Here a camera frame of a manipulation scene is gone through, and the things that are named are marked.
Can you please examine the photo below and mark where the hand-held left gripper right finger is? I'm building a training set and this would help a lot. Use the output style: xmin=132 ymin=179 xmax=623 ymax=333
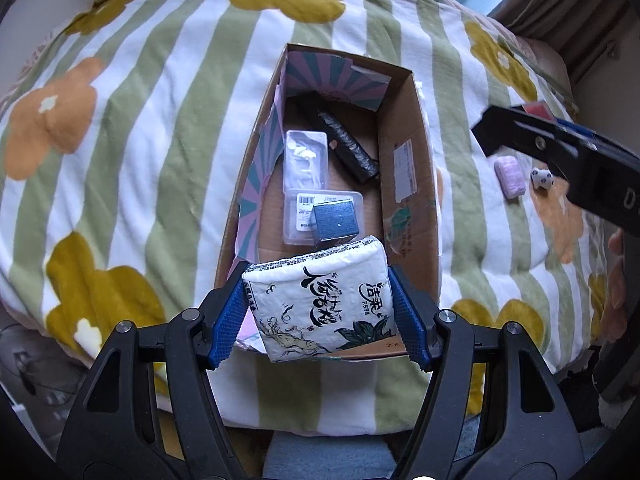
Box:
xmin=386 ymin=264 xmax=587 ymax=480

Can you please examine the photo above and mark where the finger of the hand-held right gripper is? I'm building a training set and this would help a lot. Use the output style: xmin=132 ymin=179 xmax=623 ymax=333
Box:
xmin=471 ymin=106 xmax=587 ymax=167
xmin=554 ymin=120 xmax=640 ymax=162

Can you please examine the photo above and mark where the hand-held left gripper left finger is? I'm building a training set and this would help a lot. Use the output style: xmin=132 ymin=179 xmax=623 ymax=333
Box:
xmin=55 ymin=261 xmax=262 ymax=480

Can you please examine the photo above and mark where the small red black box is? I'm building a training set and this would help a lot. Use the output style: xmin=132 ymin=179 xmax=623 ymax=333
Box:
xmin=520 ymin=102 xmax=559 ymax=124

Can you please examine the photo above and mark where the white printed tissue pack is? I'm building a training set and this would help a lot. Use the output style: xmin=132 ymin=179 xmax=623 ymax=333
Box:
xmin=241 ymin=235 xmax=401 ymax=363

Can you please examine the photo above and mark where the printed cardboard box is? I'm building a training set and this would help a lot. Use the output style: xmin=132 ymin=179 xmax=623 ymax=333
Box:
xmin=215 ymin=42 xmax=441 ymax=361

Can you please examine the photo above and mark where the small blue cube box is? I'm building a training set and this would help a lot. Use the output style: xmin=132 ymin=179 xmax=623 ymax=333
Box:
xmin=311 ymin=199 xmax=361 ymax=249

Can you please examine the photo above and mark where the labelled clear plastic case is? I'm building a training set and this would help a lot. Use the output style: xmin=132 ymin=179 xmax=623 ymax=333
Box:
xmin=282 ymin=190 xmax=363 ymax=247

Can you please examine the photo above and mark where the black bag roll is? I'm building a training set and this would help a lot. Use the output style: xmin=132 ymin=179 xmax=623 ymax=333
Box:
xmin=315 ymin=110 xmax=379 ymax=184

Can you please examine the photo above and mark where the person's right hand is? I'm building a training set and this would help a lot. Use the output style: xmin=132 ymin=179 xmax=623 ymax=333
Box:
xmin=606 ymin=227 xmax=634 ymax=341

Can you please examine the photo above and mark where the pink quilt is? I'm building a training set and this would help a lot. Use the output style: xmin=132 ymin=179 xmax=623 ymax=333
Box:
xmin=515 ymin=35 xmax=581 ymax=113

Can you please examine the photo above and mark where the brown curtain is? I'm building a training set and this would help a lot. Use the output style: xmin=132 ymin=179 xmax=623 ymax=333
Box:
xmin=490 ymin=0 xmax=640 ymax=86

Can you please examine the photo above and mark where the striped flower blanket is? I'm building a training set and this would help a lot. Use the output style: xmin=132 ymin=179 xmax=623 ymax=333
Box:
xmin=0 ymin=0 xmax=621 ymax=436

